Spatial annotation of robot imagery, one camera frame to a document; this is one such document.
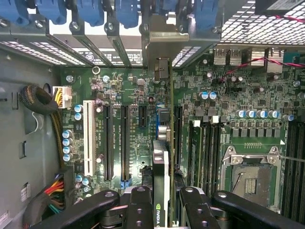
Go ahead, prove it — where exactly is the green RAM stick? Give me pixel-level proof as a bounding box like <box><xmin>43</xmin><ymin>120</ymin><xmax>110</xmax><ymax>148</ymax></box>
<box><xmin>189</xmin><ymin>120</ymin><xmax>203</xmax><ymax>189</ymax></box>

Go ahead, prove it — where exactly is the RAM slot with white clips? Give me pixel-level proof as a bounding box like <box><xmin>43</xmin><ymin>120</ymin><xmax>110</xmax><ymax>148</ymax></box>
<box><xmin>210</xmin><ymin>116</ymin><xmax>219</xmax><ymax>190</ymax></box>
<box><xmin>290</xmin><ymin>124</ymin><xmax>300</xmax><ymax>215</ymax></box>

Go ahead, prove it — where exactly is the CPU socket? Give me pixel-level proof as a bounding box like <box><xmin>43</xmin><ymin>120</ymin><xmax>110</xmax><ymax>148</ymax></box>
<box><xmin>220</xmin><ymin>145</ymin><xmax>281</xmax><ymax>213</ymax></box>

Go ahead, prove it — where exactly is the short black expansion slot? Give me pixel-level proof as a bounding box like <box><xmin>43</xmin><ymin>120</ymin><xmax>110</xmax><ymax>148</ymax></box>
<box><xmin>139</xmin><ymin>104</ymin><xmax>148</xmax><ymax>128</ymax></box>

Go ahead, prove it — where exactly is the teal serial port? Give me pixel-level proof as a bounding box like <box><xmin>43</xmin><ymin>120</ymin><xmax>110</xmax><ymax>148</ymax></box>
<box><xmin>283</xmin><ymin>52</ymin><xmax>300</xmax><ymax>64</ymax></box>

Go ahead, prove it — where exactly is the black open PC case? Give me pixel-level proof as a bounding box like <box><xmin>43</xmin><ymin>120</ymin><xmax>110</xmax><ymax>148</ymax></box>
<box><xmin>0</xmin><ymin>0</ymin><xmax>305</xmax><ymax>229</ymax></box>

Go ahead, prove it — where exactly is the green Dell motherboard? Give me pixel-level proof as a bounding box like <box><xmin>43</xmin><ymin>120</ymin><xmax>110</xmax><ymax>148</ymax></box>
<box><xmin>59</xmin><ymin>47</ymin><xmax>305</xmax><ymax>217</ymax></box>

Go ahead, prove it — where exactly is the small silver port block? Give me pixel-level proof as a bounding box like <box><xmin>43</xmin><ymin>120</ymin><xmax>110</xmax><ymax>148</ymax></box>
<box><xmin>266</xmin><ymin>47</ymin><xmax>285</xmax><ymax>72</ymax></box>

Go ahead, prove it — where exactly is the blue card clip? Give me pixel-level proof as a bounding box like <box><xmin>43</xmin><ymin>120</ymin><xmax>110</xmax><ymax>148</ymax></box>
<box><xmin>114</xmin><ymin>0</ymin><xmax>139</xmax><ymax>29</ymax></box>
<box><xmin>35</xmin><ymin>0</ymin><xmax>68</xmax><ymax>24</ymax></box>
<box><xmin>159</xmin><ymin>0</ymin><xmax>178</xmax><ymax>15</ymax></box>
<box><xmin>192</xmin><ymin>0</ymin><xmax>224</xmax><ymax>31</ymax></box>
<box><xmin>75</xmin><ymin>0</ymin><xmax>105</xmax><ymax>27</ymax></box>
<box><xmin>0</xmin><ymin>0</ymin><xmax>30</xmax><ymax>26</ymax></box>

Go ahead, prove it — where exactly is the grey power supply unit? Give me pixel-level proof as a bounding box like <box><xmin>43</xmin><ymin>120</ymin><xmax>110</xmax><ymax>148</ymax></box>
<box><xmin>0</xmin><ymin>47</ymin><xmax>61</xmax><ymax>229</ymax></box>

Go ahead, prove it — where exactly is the thin metal locking lever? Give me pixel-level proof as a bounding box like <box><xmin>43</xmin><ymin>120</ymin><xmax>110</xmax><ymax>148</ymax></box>
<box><xmin>277</xmin><ymin>155</ymin><xmax>305</xmax><ymax>163</ymax></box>

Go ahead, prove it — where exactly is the blue expansion slot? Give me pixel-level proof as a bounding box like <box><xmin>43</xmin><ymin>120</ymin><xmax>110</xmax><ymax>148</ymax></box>
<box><xmin>155</xmin><ymin>103</ymin><xmax>160</xmax><ymax>144</ymax></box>

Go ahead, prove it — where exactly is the red black twisted wire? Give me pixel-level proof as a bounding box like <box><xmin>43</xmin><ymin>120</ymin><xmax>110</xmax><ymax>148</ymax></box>
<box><xmin>218</xmin><ymin>14</ymin><xmax>305</xmax><ymax>84</ymax></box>

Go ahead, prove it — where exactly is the white power connector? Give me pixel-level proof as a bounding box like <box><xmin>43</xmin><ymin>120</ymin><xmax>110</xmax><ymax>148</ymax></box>
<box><xmin>52</xmin><ymin>85</ymin><xmax>72</xmax><ymax>109</ymax></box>

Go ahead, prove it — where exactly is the silver USB port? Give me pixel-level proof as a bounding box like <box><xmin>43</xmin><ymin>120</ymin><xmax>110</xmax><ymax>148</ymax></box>
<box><xmin>227</xmin><ymin>49</ymin><xmax>242</xmax><ymax>65</ymax></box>
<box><xmin>213</xmin><ymin>49</ymin><xmax>227</xmax><ymax>65</ymax></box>

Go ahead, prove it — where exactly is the long black expansion slot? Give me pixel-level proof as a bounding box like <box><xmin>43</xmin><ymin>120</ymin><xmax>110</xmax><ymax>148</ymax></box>
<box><xmin>173</xmin><ymin>106</ymin><xmax>183</xmax><ymax>167</ymax></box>
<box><xmin>121</xmin><ymin>104</ymin><xmax>132</xmax><ymax>189</ymax></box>
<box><xmin>103</xmin><ymin>104</ymin><xmax>114</xmax><ymax>182</ymax></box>

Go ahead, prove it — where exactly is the black braided cable bundle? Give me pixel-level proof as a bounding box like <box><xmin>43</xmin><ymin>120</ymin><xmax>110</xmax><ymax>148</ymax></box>
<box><xmin>20</xmin><ymin>84</ymin><xmax>65</xmax><ymax>169</ymax></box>

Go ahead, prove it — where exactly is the large silver port block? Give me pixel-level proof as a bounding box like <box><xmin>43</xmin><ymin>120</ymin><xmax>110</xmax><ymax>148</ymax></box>
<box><xmin>242</xmin><ymin>47</ymin><xmax>265</xmax><ymax>70</ymax></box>

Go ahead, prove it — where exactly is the white expansion slot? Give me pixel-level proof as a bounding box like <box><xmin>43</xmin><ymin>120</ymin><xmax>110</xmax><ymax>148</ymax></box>
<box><xmin>83</xmin><ymin>100</ymin><xmax>96</xmax><ymax>176</ymax></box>

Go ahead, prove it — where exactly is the coloured power wire bundle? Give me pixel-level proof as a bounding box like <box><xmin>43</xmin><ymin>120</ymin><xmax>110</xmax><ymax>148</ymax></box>
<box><xmin>22</xmin><ymin>166</ymin><xmax>75</xmax><ymax>226</ymax></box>

